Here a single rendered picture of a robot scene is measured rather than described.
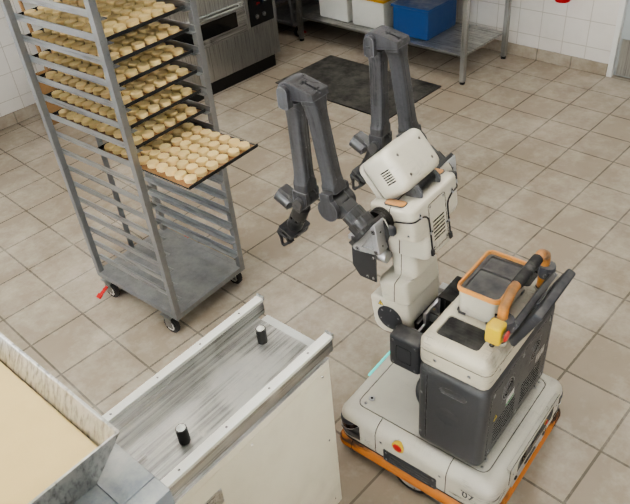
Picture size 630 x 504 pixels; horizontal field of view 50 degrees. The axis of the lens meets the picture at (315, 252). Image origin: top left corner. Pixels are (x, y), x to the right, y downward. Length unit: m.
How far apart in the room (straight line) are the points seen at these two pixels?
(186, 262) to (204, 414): 1.78
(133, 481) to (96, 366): 2.02
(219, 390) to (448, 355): 0.70
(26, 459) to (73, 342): 2.19
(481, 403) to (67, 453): 1.28
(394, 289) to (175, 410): 0.85
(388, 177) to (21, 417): 1.21
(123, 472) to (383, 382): 1.46
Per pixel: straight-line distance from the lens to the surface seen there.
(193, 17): 2.93
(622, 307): 3.62
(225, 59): 5.80
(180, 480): 1.81
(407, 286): 2.32
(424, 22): 5.87
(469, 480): 2.50
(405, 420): 2.61
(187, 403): 2.02
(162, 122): 3.05
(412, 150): 2.13
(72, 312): 3.82
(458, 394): 2.24
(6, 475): 1.47
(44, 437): 1.50
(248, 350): 2.12
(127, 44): 2.88
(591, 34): 5.91
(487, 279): 2.23
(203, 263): 3.63
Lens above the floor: 2.34
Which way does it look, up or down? 38 degrees down
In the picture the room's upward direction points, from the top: 6 degrees counter-clockwise
